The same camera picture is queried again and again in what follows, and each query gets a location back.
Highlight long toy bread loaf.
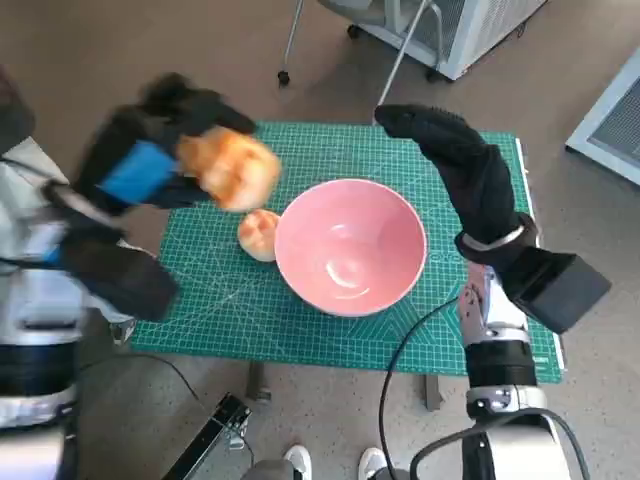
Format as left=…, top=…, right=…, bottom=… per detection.
left=177, top=124, right=282, bottom=212

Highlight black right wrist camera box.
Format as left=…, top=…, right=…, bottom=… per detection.
left=499, top=244, right=612, bottom=335

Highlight round toy bread bun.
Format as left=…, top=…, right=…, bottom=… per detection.
left=237, top=208, right=281, bottom=263

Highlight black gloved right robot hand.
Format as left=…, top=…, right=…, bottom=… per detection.
left=374, top=103, right=521, bottom=246

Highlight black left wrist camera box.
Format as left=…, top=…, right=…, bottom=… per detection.
left=64, top=229, right=181, bottom=321

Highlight green cutting mat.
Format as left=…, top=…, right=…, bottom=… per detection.
left=130, top=119, right=569, bottom=374

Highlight black and silver metal stand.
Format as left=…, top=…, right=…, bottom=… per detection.
left=162, top=392, right=251, bottom=480

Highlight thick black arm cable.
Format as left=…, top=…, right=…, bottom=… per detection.
left=412, top=407, right=596, bottom=480

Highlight grey table leg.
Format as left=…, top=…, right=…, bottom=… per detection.
left=246, top=360, right=272, bottom=401
left=424, top=374, right=441, bottom=412

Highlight pink bowl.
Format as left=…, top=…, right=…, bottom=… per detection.
left=273, top=178, right=429, bottom=317

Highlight robot's white shoe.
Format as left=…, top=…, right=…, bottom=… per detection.
left=359, top=446, right=389, bottom=480
left=283, top=444, right=314, bottom=480

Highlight pale cloth cover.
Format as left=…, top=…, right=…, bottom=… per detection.
left=0, top=135, right=71, bottom=186

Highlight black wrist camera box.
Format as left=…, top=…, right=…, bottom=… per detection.
left=64, top=229, right=181, bottom=321
left=499, top=244, right=612, bottom=335

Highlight white unit with grille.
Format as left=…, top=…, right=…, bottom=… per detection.
left=357, top=0, right=549, bottom=81
left=565, top=47, right=640, bottom=186

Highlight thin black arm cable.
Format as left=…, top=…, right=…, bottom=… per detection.
left=378, top=297, right=469, bottom=476

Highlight robot's right white shoe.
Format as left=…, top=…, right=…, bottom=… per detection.
left=359, top=446, right=389, bottom=480

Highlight thin black floor cable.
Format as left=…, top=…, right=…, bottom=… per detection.
left=79, top=352, right=251, bottom=451

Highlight robot's left white shoe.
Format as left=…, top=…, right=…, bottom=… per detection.
left=283, top=444, right=314, bottom=480

